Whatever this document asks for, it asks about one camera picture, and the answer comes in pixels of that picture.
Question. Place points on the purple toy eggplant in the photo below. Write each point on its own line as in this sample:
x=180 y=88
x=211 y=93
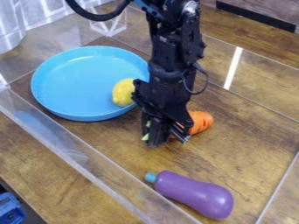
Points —
x=208 y=198

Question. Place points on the yellow toy lemon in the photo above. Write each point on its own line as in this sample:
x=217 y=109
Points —
x=121 y=92

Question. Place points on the white curtain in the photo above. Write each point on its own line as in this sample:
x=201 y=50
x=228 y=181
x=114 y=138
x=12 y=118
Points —
x=21 y=15

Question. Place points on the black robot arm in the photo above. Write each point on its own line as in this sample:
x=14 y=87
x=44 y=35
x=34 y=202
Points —
x=177 y=47

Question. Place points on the clear acrylic enclosure wall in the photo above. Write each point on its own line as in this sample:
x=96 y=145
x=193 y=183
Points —
x=78 y=170

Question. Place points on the blue object at corner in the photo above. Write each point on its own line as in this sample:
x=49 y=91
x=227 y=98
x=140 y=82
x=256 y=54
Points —
x=12 y=213

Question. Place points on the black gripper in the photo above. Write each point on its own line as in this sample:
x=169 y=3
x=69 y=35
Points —
x=162 y=97

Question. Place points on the blue plastic plate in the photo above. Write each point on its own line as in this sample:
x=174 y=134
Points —
x=72 y=83

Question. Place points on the black bar in background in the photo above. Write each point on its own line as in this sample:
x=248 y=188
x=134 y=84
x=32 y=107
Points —
x=255 y=16

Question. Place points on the orange toy carrot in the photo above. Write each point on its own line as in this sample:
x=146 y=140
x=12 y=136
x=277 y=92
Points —
x=200 y=121

